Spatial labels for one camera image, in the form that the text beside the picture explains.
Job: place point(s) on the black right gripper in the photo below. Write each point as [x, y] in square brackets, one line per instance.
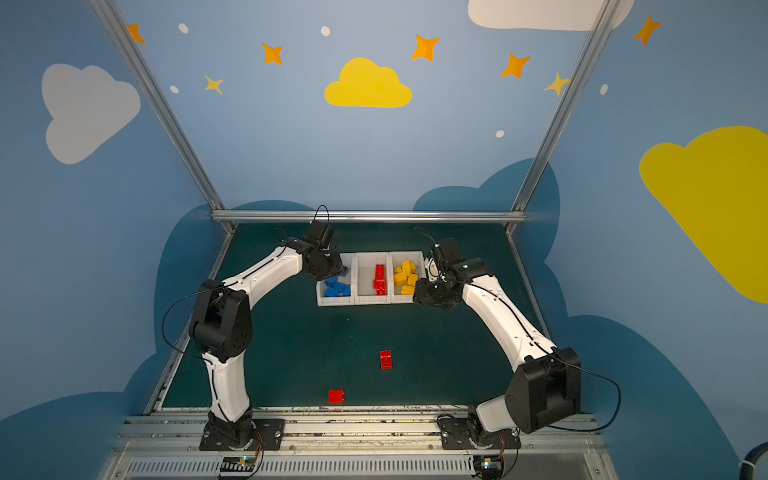
[424, 291]

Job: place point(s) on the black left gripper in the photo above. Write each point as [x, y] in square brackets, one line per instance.
[335, 270]

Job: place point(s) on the yellow lego top brick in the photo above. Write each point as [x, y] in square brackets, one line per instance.
[400, 279]

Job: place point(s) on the red lego bottom brick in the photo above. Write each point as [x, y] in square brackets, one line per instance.
[336, 396]

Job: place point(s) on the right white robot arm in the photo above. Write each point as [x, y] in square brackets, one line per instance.
[546, 384]

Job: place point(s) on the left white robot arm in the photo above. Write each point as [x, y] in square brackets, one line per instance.
[221, 324]

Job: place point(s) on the white left bin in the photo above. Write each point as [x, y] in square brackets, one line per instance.
[348, 260]

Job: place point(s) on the white middle bin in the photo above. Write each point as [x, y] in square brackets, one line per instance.
[366, 262]

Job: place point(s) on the red lego right brick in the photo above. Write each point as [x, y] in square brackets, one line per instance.
[385, 360]

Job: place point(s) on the horizontal aluminium back rail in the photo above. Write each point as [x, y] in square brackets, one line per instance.
[300, 216]

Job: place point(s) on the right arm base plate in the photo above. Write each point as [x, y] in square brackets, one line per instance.
[465, 433]

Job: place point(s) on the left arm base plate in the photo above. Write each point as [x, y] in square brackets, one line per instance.
[248, 435]

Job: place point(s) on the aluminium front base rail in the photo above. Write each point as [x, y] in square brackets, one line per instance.
[336, 442]

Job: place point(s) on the left aluminium frame post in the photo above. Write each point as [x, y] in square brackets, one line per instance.
[111, 18]

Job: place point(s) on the aluminium frame post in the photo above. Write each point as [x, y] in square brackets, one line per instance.
[582, 70]
[111, 18]

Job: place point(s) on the right aluminium frame post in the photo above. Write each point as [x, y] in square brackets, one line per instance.
[582, 70]

